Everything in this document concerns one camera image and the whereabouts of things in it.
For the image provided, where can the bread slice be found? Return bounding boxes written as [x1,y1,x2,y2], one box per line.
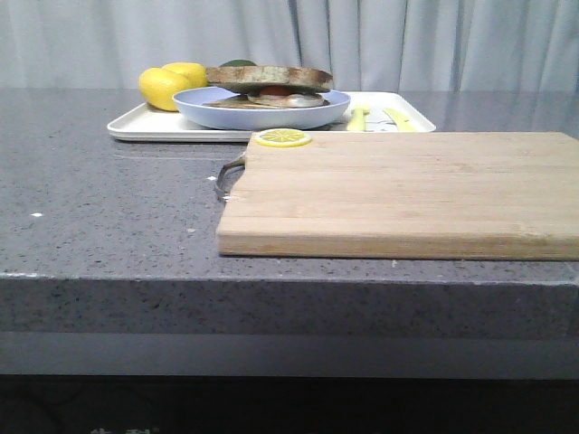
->
[203,95,281,109]
[205,65,334,93]

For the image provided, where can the light blue plate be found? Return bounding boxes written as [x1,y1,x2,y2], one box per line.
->
[173,87,350,131]

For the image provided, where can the white rectangular tray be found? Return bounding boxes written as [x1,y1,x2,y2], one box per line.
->
[108,91,436,143]

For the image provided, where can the lemon slice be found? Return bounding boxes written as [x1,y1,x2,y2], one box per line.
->
[254,128,312,147]

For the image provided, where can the yellow plastic fork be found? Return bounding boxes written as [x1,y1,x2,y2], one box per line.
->
[346,104,370,132]

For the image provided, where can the fried egg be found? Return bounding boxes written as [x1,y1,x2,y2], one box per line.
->
[247,85,328,109]

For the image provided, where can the wooden cutting board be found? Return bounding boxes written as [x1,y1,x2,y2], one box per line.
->
[216,132,578,260]

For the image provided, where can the yellow plastic knife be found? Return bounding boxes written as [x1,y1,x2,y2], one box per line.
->
[383,108,418,132]

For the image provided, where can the green lime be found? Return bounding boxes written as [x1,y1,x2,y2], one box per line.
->
[220,59,256,68]

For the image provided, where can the rear yellow lemon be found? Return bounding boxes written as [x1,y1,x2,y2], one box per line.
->
[163,62,208,89]

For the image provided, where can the yellow lemon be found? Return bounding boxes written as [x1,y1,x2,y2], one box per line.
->
[163,62,208,89]
[138,67,193,112]

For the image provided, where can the front yellow lemon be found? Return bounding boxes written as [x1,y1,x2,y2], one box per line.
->
[138,67,193,112]

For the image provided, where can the white curtain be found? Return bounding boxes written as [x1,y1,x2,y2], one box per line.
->
[1,1,578,92]

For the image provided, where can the metal cutting board handle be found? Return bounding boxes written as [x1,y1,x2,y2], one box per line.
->
[214,152,246,203]

